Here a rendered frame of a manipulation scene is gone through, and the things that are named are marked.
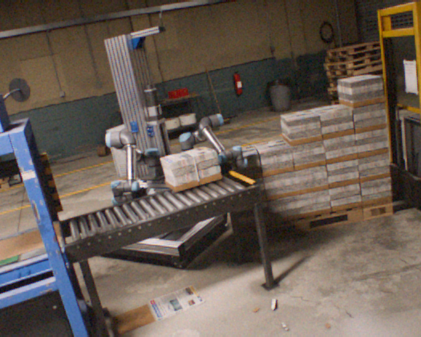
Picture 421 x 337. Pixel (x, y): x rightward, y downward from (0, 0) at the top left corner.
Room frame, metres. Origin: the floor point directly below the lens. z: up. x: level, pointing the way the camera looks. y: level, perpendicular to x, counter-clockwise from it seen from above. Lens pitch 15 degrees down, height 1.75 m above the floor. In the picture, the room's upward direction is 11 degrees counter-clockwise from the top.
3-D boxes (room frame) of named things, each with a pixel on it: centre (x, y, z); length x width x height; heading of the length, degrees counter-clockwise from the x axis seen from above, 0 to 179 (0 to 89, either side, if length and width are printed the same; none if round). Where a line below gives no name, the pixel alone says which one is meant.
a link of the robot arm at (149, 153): (3.60, 0.53, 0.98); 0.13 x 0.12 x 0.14; 75
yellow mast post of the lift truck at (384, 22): (4.14, -1.83, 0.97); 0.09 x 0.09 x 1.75; 0
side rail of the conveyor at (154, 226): (2.62, 0.37, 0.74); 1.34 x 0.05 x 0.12; 110
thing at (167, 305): (2.85, 0.50, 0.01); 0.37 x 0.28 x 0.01; 110
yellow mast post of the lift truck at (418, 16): (3.48, -1.83, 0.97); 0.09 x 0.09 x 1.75; 0
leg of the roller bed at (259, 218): (2.84, -0.23, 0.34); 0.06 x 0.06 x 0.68; 20
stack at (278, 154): (3.81, -0.67, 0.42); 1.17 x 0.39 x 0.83; 90
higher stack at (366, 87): (3.81, -1.40, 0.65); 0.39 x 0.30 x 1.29; 0
